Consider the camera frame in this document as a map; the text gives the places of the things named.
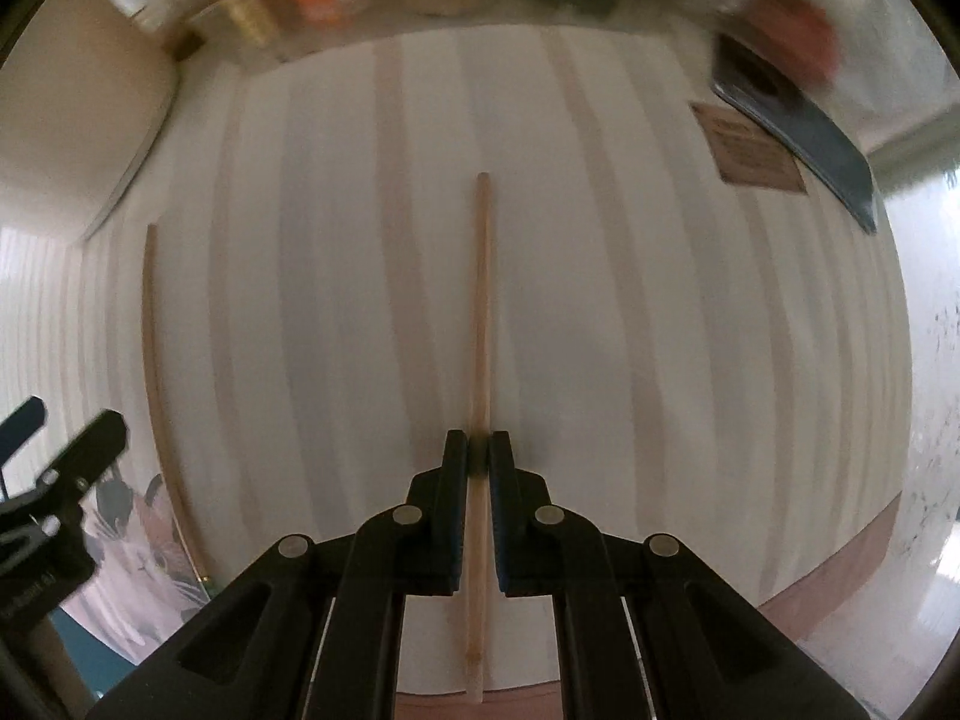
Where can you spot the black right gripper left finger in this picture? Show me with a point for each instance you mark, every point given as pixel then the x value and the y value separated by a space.
pixel 311 630

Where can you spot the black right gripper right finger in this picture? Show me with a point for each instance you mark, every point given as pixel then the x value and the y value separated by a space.
pixel 645 629

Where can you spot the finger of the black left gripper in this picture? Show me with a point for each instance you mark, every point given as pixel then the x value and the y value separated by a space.
pixel 88 455
pixel 20 426

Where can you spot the wooden chopstick with gold band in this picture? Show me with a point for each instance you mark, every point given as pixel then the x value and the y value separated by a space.
pixel 168 460

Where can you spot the plain wooden chopstick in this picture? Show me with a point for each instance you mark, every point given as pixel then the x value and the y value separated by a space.
pixel 478 564

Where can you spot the cat print cloth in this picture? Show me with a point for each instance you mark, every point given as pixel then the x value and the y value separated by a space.
pixel 144 587

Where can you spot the striped beige table mat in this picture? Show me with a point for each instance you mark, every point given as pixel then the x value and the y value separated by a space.
pixel 673 353

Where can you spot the white ceramic utensil holder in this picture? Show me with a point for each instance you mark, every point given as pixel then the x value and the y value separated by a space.
pixel 84 95

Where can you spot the brown paper label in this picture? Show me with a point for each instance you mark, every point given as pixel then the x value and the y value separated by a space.
pixel 744 153

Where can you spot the black knife blade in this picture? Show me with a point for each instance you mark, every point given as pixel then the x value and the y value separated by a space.
pixel 756 88

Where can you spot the red round object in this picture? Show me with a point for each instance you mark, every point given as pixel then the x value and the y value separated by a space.
pixel 797 38

